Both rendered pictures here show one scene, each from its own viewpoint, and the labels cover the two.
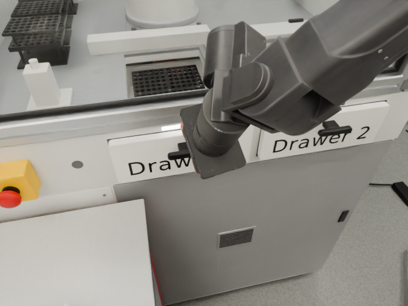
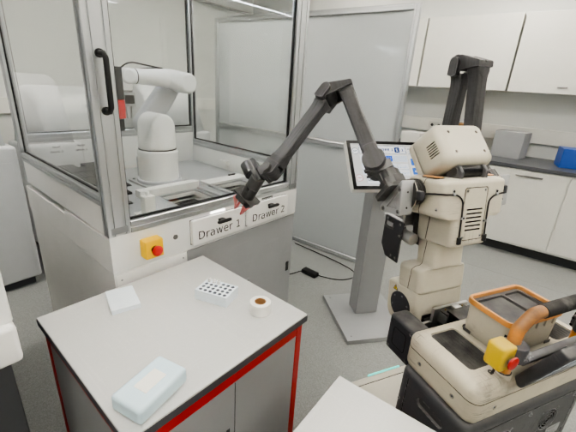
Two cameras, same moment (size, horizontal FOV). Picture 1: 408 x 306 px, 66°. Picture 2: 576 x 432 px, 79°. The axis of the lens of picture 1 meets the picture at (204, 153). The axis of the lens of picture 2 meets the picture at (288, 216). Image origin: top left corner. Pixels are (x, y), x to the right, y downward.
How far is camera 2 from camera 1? 1.10 m
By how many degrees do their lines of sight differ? 39
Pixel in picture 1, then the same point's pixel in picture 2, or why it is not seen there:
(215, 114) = (256, 178)
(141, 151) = (204, 224)
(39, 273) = (179, 285)
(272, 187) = (254, 247)
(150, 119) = (207, 207)
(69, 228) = (177, 272)
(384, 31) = (288, 152)
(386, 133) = (290, 210)
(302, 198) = (267, 253)
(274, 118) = (273, 173)
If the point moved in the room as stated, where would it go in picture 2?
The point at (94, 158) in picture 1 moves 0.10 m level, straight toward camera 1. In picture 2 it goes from (183, 232) to (201, 238)
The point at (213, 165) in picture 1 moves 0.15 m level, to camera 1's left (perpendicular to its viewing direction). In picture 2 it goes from (251, 202) to (217, 208)
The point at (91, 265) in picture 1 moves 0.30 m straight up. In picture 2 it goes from (201, 276) to (199, 203)
